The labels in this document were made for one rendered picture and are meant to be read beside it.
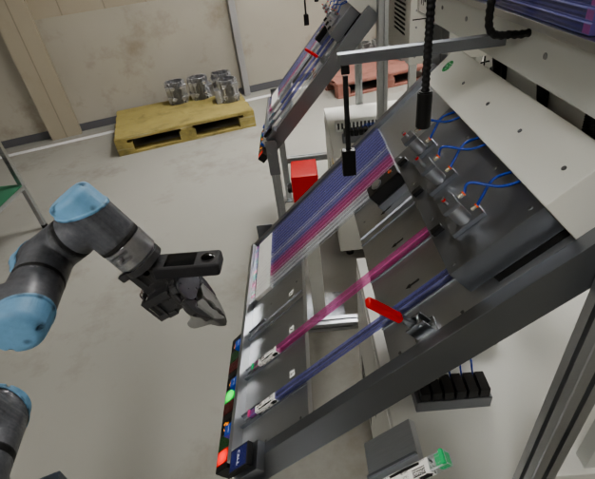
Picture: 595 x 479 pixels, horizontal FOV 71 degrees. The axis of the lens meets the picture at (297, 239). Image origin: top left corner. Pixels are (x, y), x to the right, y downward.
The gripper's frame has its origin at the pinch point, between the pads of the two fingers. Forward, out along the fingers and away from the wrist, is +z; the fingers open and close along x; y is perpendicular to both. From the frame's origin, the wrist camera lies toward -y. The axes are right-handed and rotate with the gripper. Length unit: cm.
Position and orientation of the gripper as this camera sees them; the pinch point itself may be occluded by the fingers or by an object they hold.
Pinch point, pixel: (224, 318)
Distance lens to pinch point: 84.2
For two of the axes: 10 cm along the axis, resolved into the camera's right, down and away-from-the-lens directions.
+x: 0.2, 5.9, -8.1
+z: 5.6, 6.6, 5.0
